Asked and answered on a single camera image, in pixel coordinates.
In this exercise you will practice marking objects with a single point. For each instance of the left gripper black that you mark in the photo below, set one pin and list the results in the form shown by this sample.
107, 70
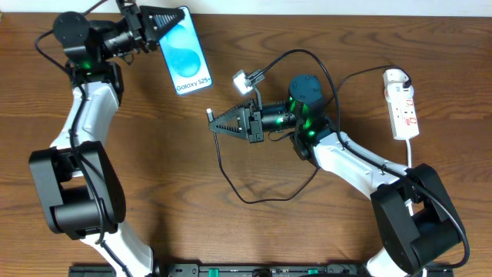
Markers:
135, 28

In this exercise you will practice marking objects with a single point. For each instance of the white charger plug adapter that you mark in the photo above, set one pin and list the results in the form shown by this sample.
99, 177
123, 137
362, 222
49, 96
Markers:
396, 75

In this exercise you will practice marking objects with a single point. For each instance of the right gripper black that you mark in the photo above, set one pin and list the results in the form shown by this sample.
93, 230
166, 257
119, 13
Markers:
256, 124

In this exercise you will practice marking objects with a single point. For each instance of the blue Galaxy smartphone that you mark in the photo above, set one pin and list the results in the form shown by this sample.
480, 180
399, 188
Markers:
184, 57

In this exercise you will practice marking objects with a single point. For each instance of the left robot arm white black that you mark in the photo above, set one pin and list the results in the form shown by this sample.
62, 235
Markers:
78, 188

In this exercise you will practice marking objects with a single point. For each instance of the white power strip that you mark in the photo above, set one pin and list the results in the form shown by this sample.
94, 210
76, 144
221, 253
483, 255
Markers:
401, 110

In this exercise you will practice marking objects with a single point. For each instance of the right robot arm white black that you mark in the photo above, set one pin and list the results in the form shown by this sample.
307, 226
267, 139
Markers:
421, 231

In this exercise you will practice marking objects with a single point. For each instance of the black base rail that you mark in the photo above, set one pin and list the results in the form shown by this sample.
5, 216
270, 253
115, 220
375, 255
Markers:
202, 270

